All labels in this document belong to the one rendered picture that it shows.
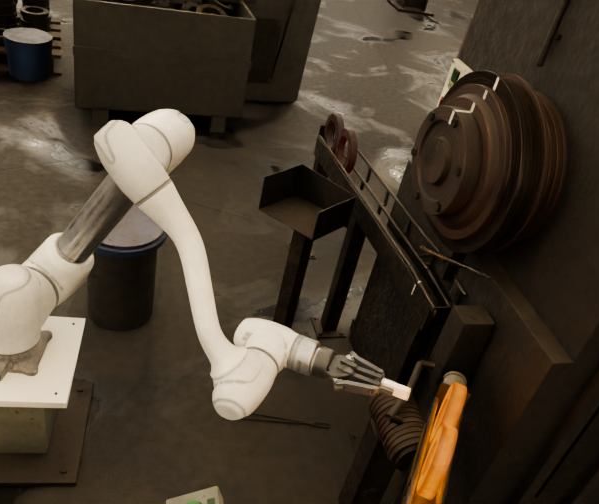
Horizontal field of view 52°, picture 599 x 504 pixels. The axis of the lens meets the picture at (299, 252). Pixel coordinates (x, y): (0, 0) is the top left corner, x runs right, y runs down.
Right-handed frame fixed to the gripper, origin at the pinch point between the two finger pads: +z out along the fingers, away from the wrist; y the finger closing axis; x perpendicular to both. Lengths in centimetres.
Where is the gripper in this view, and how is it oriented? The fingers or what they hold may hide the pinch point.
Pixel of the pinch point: (395, 389)
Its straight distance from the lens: 151.3
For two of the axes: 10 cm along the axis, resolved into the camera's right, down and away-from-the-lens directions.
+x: 1.2, -8.3, -5.5
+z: 9.2, 3.0, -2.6
